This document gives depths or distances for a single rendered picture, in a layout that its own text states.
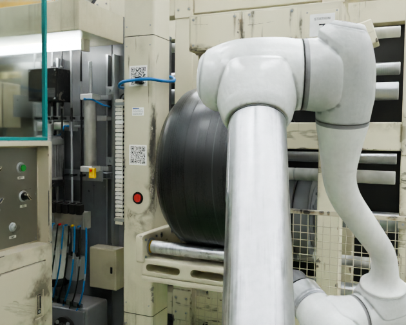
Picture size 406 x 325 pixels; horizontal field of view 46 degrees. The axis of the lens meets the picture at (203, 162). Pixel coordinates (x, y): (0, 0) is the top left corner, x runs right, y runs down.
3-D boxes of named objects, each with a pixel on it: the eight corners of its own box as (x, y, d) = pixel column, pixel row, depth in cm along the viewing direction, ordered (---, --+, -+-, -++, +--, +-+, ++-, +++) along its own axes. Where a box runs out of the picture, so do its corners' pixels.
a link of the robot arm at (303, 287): (296, 327, 114) (284, 311, 119) (329, 312, 116) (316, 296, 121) (292, 301, 109) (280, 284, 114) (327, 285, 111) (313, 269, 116)
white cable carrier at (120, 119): (115, 224, 184) (115, 98, 181) (122, 222, 188) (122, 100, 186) (124, 225, 182) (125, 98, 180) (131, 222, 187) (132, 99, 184)
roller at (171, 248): (149, 237, 170) (154, 242, 173) (145, 249, 168) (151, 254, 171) (242, 247, 156) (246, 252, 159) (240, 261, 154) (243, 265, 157)
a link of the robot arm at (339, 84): (364, 110, 97) (296, 110, 98) (372, 17, 91) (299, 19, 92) (380, 128, 85) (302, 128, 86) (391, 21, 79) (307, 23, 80)
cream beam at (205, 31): (187, 51, 195) (187, 15, 195) (211, 60, 218) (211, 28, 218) (341, 41, 171) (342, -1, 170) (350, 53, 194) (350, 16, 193)
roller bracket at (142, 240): (135, 262, 166) (135, 235, 166) (185, 240, 203) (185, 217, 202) (143, 264, 165) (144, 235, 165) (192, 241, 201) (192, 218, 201)
